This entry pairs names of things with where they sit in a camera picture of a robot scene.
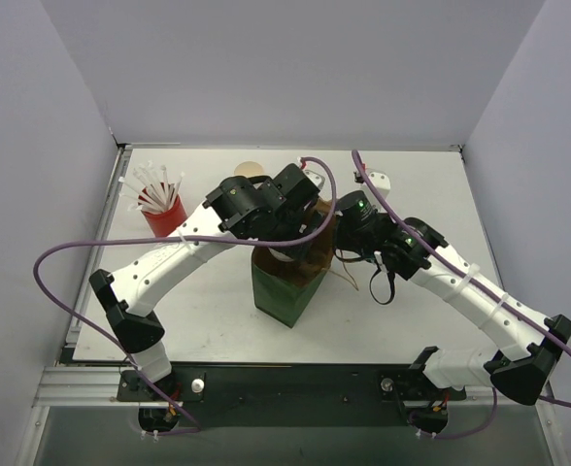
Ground red straw holder cup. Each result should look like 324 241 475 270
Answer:
142 195 187 237

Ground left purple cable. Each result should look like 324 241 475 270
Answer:
32 155 338 437

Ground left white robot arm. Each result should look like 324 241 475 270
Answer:
89 164 328 400

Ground aluminium frame rail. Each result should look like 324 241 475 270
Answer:
33 366 119 407

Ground green paper takeout bag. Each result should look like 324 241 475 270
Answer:
252 216 337 328

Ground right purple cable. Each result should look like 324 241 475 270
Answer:
351 149 571 441

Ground white wrapped straws bundle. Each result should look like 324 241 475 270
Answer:
118 160 185 215

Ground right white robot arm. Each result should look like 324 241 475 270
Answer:
335 190 571 406

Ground stacked white paper cups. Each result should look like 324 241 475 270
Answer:
234 161 266 178

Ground purple cable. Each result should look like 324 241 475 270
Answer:
32 155 338 437
351 149 571 441

